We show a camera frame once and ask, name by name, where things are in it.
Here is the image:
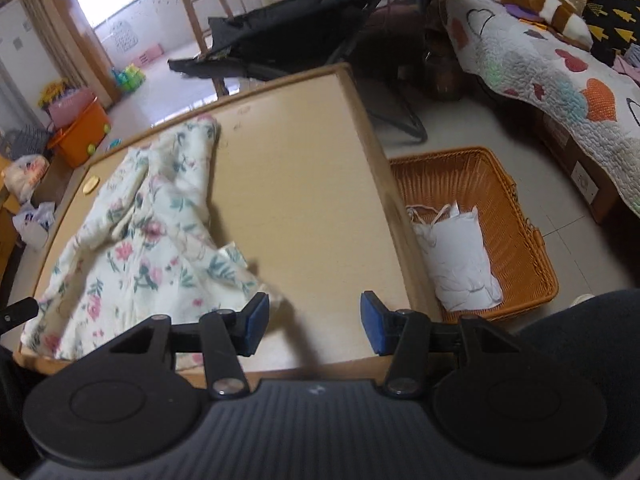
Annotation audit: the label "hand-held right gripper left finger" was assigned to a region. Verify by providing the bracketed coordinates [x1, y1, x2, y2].
[107, 292, 271, 401]

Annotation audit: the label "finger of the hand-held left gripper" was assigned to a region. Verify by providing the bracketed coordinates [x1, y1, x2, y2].
[0, 296, 41, 336]

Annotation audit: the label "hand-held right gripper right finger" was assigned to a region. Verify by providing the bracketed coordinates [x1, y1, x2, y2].
[360, 290, 523, 401]

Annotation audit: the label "white floral shirt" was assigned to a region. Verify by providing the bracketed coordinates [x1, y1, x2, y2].
[22, 114, 286, 368]

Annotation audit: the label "pile of pastel clothes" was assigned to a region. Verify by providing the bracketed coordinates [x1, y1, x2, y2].
[612, 42, 640, 86]

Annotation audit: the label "white plastic bag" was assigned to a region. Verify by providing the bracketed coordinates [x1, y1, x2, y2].
[12, 201, 57, 251]

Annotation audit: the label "white folded garment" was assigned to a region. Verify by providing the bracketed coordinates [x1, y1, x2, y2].
[405, 200, 505, 313]

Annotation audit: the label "open cardboard box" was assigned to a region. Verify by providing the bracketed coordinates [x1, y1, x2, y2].
[30, 155, 76, 206]

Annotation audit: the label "clear stuffed plastic bag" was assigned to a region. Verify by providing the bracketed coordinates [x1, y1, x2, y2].
[2, 154, 51, 198]

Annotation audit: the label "wooden low table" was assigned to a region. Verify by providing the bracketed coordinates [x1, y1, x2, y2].
[12, 62, 443, 391]

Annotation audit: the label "orange wicker basket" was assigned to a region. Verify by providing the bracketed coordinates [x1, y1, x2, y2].
[389, 146, 560, 323]

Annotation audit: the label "orange storage bin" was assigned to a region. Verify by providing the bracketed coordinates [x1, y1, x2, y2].
[47, 100, 112, 168]

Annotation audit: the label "pink plastic basket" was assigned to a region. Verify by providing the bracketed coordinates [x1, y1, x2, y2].
[47, 87, 98, 128]

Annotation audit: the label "yellow artificial flowers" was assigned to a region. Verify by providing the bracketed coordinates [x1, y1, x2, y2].
[37, 77, 76, 108]

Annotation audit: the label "glass jar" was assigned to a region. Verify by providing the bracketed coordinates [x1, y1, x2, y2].
[424, 42, 463, 101]

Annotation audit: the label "brown cardboard box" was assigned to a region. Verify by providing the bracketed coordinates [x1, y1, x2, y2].
[535, 107, 618, 225]

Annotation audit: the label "green toy bowling pin set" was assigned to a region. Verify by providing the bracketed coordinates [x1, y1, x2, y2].
[111, 62, 147, 93]

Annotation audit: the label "white standing air conditioner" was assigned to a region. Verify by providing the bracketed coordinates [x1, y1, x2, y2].
[0, 0, 56, 136]

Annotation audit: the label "pink step stool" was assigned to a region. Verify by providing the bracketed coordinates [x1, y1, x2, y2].
[134, 44, 165, 68]

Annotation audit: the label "beige curtain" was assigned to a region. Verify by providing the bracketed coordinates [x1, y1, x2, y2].
[0, 0, 116, 111]

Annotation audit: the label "grey folding lounge chair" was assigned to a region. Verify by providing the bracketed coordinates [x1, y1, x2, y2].
[167, 0, 428, 143]

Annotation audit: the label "heart print quilted blanket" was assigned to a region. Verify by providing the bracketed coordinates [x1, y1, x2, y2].
[440, 0, 640, 213]

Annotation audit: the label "wooden bar stool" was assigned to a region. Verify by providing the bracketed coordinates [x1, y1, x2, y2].
[165, 0, 236, 58]

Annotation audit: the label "brown white plush toy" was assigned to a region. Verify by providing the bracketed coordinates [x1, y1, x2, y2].
[497, 0, 593, 51]

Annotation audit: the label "black gold-print pillow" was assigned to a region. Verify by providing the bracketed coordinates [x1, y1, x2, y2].
[582, 0, 640, 66]

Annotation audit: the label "black wire basket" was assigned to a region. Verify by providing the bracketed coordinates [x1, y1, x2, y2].
[2, 125, 53, 161]

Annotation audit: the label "wall chart poster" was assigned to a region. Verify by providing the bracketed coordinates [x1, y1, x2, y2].
[110, 20, 138, 53]

